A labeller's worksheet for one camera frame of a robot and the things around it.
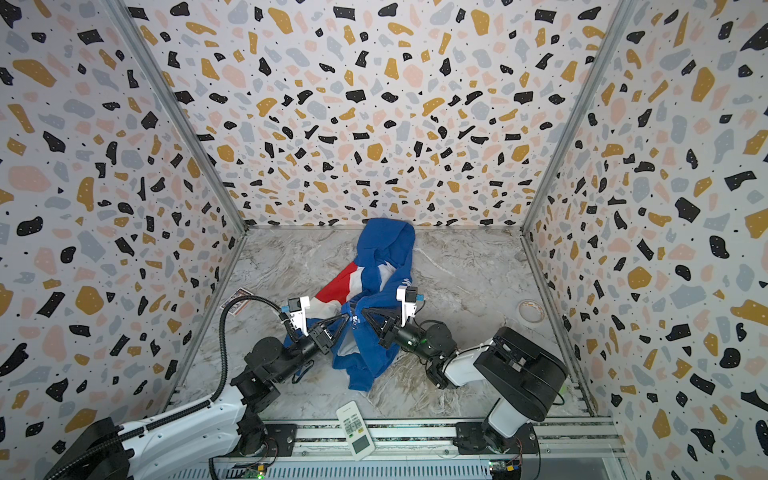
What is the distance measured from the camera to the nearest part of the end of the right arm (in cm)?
69

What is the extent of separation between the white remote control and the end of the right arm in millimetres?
244

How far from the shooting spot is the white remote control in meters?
0.73
